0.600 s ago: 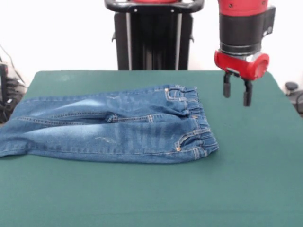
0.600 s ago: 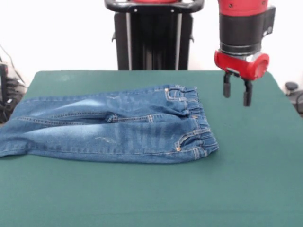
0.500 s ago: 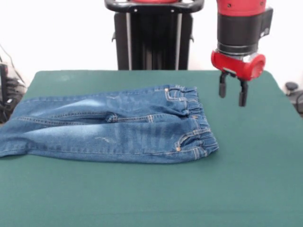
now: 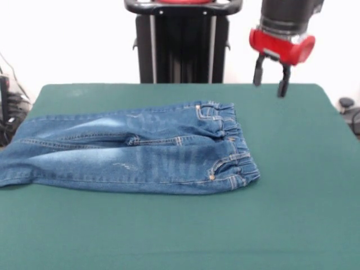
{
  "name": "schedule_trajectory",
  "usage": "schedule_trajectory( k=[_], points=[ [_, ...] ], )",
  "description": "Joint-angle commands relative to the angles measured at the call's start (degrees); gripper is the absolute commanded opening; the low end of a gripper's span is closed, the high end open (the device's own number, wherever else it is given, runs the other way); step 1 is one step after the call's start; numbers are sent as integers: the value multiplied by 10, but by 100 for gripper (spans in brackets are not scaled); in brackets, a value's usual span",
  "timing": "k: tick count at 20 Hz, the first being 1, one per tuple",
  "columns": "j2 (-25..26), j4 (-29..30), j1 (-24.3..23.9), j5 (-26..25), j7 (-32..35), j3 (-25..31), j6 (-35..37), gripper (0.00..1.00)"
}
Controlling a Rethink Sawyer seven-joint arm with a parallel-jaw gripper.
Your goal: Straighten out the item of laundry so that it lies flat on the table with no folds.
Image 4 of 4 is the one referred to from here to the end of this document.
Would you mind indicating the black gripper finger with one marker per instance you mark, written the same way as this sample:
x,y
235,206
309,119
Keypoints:
x,y
283,81
258,70

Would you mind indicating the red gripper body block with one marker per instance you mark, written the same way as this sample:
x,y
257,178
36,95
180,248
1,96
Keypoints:
x,y
281,46

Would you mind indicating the blue denim jeans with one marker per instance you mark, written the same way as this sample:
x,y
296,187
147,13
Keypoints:
x,y
140,152

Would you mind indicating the black chair base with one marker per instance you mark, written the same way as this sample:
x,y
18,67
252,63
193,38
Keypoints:
x,y
350,111

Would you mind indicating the dark green table cloth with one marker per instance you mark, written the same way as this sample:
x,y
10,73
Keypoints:
x,y
168,225

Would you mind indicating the black electronics box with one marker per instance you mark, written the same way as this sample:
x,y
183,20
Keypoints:
x,y
4,95

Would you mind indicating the black robot pedestal stand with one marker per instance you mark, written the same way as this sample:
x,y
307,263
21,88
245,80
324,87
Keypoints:
x,y
182,42

